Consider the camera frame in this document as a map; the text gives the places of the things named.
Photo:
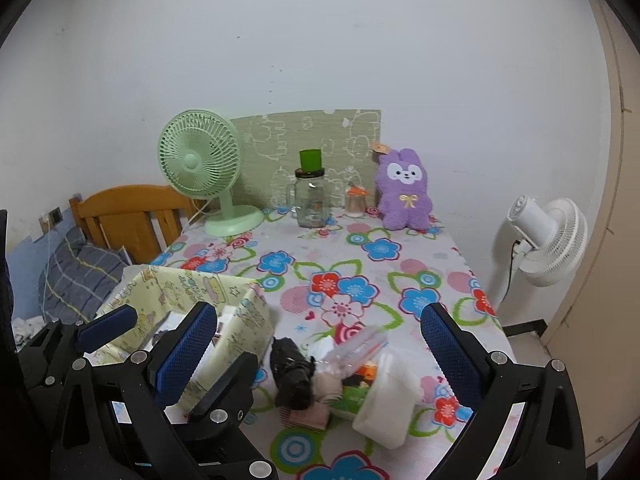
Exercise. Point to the white rolled sock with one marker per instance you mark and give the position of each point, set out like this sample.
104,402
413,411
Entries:
327,385

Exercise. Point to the white standing fan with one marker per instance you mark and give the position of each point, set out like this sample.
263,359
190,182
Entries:
547,235

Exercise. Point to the beige wardrobe door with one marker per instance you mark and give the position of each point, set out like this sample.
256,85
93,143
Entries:
607,210

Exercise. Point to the wall socket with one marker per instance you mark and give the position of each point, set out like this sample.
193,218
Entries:
52,217

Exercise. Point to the grey plaid pillow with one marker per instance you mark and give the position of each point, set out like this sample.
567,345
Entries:
75,275

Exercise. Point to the green printed backing mat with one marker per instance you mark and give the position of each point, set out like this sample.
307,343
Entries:
310,130

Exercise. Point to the clear plastic cup sleeve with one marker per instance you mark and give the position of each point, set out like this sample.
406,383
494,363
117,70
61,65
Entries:
355,350

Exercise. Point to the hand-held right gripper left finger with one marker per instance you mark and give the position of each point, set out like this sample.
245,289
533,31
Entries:
185,355

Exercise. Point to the yellow printed storage box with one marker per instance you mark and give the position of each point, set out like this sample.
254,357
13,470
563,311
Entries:
240,330

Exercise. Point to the green tissue packet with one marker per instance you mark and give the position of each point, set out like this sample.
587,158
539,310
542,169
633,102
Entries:
352,400

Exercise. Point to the floral tablecloth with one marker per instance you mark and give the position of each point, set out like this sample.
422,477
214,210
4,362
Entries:
350,260

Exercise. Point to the green desk fan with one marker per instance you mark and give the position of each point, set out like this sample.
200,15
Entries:
200,160

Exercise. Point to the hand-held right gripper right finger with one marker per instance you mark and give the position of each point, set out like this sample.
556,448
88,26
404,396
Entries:
450,355

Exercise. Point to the pink folded cloth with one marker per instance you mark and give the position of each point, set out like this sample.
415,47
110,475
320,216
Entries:
307,417

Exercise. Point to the small orange packet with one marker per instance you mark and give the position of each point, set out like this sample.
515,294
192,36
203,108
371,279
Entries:
369,371

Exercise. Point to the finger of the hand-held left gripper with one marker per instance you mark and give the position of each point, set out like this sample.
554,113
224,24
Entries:
227,385
107,327

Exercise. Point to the wooden headboard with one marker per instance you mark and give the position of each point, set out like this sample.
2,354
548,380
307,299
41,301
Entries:
130,215

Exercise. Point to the cotton swab jar orange lid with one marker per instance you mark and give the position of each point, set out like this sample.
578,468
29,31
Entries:
356,203

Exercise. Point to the white tissue packet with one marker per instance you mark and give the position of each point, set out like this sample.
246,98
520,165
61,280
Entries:
387,405

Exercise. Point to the green plastic cup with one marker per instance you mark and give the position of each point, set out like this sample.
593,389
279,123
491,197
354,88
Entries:
312,161

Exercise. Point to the purple plush rabbit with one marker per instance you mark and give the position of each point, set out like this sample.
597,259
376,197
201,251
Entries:
405,195

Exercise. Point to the black fabric bundle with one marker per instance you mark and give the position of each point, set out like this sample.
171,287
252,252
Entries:
292,375

